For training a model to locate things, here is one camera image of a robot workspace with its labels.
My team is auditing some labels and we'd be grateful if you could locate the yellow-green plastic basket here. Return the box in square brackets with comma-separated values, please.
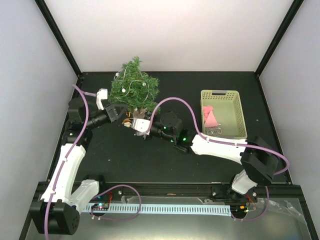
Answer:
[200, 89, 247, 140]

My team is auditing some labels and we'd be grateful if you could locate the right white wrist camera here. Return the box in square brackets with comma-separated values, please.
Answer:
[131, 119, 150, 134]

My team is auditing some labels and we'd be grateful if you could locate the pink felt bow ornament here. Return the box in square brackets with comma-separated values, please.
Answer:
[202, 105, 214, 121]

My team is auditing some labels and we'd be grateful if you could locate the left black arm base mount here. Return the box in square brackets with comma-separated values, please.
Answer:
[86, 174, 121, 218]

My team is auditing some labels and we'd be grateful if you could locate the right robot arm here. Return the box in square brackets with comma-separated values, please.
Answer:
[132, 111, 279, 202]

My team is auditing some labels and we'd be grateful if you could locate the small green christmas tree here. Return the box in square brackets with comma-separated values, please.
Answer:
[108, 56, 160, 113]

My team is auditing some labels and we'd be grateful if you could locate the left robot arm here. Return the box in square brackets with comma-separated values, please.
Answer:
[29, 97, 128, 237]

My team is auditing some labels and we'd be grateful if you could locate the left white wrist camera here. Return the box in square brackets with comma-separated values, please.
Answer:
[96, 88, 108, 110]

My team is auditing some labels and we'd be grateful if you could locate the white slotted cable duct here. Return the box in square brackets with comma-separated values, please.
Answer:
[83, 203, 232, 217]

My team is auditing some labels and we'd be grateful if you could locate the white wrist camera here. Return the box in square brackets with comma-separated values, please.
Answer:
[131, 119, 150, 134]
[96, 88, 108, 110]

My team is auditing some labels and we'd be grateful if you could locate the black aluminium frame rail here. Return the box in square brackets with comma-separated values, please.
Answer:
[37, 181, 305, 198]

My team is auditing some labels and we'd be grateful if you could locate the gingerbread figure ornament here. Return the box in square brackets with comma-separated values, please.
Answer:
[122, 118, 132, 128]

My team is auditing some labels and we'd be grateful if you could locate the pink paper ornament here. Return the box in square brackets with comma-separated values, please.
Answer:
[204, 110, 220, 128]

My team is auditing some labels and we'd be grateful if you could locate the silver star ornament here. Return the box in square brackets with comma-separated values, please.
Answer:
[205, 127, 223, 137]

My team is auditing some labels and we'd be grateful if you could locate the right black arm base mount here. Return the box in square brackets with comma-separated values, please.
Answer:
[211, 184, 258, 204]

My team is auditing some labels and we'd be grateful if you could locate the white ball light string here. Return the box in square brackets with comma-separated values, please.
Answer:
[113, 67, 156, 111]

